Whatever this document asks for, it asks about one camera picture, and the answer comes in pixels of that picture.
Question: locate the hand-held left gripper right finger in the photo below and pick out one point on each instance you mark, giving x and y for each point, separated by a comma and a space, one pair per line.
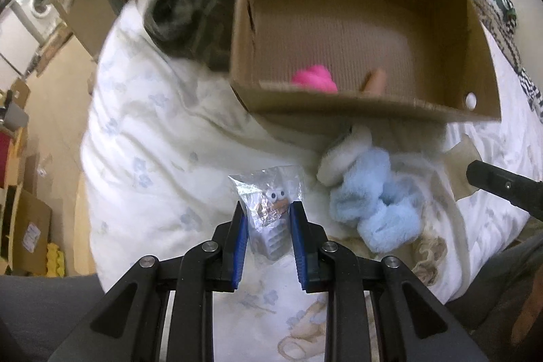
298, 249

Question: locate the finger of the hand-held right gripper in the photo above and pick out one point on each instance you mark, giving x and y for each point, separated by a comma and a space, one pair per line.
505, 184

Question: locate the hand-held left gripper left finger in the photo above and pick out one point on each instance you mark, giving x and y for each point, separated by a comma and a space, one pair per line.
240, 249

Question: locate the bagged toy with googly eyes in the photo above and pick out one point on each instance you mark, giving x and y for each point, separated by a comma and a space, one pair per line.
271, 213

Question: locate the brown cardboard box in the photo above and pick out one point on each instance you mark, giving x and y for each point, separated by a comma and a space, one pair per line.
339, 27

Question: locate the beige cloth piece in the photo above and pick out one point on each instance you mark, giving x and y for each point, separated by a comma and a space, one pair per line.
464, 167

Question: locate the light blue fluffy plush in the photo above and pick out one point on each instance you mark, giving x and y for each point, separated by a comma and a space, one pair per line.
377, 196

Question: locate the white fluffy plush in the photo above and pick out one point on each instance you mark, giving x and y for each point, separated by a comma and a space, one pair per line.
341, 158

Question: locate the person's right leg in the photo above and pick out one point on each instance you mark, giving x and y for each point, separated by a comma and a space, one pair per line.
492, 294

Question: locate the person's leg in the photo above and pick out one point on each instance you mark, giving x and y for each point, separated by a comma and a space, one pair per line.
492, 294
38, 311

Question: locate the white floral duvet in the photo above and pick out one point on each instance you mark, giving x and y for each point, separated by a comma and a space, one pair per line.
169, 141

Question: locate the pink plush toy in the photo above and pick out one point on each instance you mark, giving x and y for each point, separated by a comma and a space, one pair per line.
314, 77

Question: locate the yellow egg tray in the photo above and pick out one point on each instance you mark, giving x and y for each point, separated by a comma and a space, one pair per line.
56, 259

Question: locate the person's left leg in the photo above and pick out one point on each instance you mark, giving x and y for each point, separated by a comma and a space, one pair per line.
38, 311

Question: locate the flat cardboard box with label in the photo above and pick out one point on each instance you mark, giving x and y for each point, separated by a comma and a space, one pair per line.
27, 230

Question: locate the dark grey fluffy cushion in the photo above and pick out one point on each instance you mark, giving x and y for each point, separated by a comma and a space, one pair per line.
191, 14

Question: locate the white washing machine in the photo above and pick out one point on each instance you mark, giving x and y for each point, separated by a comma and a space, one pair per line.
36, 5

